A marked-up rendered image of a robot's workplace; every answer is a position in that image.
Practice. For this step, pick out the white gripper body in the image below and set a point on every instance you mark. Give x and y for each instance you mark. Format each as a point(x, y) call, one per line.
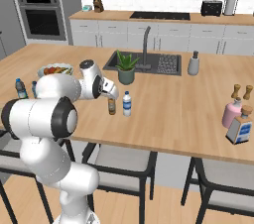
point(112, 91)

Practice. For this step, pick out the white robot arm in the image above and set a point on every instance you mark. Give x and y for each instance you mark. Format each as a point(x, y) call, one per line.
point(39, 115)

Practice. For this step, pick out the brown glass bottle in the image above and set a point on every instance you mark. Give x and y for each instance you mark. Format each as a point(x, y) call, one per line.
point(112, 107)

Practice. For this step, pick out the white plastic bottle blue label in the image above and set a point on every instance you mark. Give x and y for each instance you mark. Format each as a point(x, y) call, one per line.
point(127, 104)

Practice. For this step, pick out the green plant in grey pot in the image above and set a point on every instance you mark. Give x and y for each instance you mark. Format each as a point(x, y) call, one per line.
point(126, 75)

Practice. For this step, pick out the dark grey tap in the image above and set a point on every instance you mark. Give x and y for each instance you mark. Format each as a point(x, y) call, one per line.
point(145, 48)

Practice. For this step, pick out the white bowl of vegetables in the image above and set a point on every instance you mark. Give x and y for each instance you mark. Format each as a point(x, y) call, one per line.
point(54, 69)

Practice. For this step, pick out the dark grey sink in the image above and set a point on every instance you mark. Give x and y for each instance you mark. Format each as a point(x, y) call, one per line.
point(168, 63)

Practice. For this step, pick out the black stool grey seat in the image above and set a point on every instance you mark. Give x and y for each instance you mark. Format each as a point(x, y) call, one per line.
point(120, 163)
point(228, 181)
point(8, 159)

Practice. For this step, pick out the clear plastic bottle blue cap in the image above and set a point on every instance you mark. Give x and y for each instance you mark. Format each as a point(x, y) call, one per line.
point(21, 89)
point(33, 89)

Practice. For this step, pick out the white base cupboard run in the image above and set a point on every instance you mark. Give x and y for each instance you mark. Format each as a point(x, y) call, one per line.
point(172, 36)

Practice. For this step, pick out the grey soap dispenser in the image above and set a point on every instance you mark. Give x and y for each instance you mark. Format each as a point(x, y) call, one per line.
point(193, 65)

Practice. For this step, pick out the brown knife block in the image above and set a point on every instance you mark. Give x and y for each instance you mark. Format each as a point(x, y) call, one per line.
point(98, 5)

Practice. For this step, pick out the black hob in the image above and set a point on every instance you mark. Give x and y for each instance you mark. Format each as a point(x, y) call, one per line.
point(160, 15)

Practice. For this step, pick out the grey tall oven cabinet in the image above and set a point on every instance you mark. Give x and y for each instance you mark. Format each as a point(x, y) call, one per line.
point(71, 3)

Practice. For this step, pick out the built-in steel oven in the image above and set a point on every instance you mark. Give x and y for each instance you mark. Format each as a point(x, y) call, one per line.
point(42, 20)

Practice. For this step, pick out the pink glass bottle with cork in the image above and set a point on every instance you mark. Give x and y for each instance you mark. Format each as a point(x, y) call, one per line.
point(230, 114)

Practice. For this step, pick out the black toaster with bread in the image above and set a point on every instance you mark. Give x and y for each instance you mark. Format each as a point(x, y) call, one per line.
point(211, 8)

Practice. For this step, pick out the square glass bottle blue label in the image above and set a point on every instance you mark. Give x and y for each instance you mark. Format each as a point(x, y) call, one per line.
point(240, 131)

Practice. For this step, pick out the white paper towel roll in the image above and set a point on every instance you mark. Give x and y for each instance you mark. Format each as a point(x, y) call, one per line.
point(230, 3)

